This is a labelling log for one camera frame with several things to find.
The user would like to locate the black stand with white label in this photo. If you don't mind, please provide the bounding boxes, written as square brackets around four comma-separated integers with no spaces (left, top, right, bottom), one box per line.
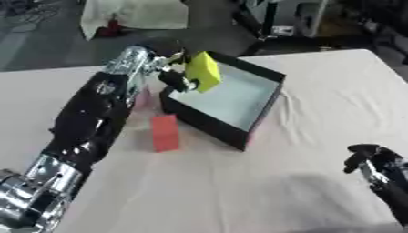
[228,0,297,57]

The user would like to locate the red rectangular block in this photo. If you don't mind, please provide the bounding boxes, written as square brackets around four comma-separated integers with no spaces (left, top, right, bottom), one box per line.
[149,114,182,153]

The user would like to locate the small red object on floor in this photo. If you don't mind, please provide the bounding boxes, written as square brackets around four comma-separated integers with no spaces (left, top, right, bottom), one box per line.
[97,18,123,38]

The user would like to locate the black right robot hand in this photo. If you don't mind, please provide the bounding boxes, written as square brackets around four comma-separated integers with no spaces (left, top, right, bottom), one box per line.
[342,143,408,227]

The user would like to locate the yellow rectangular block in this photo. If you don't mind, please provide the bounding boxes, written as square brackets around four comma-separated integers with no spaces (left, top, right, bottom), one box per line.
[183,50,223,94]

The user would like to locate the white cloth covered table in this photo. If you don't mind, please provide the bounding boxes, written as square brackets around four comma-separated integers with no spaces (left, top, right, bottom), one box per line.
[79,0,190,41]

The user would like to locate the black box with white inside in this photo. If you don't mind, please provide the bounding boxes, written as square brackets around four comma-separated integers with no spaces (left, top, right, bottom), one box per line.
[158,50,287,152]

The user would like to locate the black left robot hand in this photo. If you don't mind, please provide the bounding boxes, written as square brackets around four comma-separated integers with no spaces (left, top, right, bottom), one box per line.
[138,37,201,93]

